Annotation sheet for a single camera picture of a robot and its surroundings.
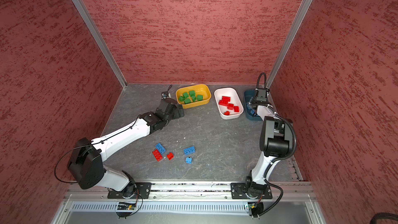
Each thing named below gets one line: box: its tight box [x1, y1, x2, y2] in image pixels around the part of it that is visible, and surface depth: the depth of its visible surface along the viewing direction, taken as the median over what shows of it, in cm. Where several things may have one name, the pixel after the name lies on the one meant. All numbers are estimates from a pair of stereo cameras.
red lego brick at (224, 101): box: [218, 97, 231, 107], surface depth 112 cm
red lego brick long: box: [152, 148, 164, 162], surface depth 87 cm
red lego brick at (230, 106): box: [226, 103, 235, 111], surface depth 109 cm
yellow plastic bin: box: [175, 84, 212, 109], surface depth 116 cm
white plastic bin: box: [214, 87, 245, 120], surface depth 111 cm
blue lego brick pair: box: [182, 146, 196, 156], surface depth 89 cm
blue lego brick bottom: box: [154, 142, 167, 155], surface depth 89 cm
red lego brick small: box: [166, 152, 175, 161], surface depth 86 cm
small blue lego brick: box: [185, 157, 193, 164], surface depth 83 cm
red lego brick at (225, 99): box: [219, 95, 231, 104], surface depth 112 cm
